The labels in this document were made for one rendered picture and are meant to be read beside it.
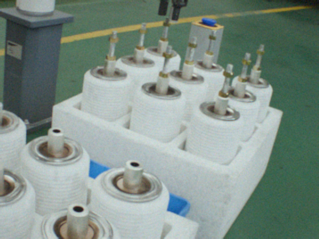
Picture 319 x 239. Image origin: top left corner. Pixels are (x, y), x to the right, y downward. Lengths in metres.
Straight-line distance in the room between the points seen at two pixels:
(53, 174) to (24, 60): 0.59
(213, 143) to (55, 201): 0.32
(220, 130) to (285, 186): 0.42
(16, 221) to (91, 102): 0.43
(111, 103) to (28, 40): 0.33
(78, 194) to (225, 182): 0.28
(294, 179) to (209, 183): 0.46
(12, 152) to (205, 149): 0.34
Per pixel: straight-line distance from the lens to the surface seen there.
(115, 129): 0.83
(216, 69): 1.04
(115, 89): 0.86
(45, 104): 1.19
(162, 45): 1.08
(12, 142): 0.64
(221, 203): 0.79
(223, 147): 0.79
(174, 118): 0.82
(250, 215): 1.00
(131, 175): 0.53
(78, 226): 0.45
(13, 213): 0.49
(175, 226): 0.61
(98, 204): 0.53
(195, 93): 0.91
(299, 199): 1.12
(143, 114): 0.82
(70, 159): 0.58
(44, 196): 0.58
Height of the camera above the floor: 0.55
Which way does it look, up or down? 24 degrees down
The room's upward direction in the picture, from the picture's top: 11 degrees clockwise
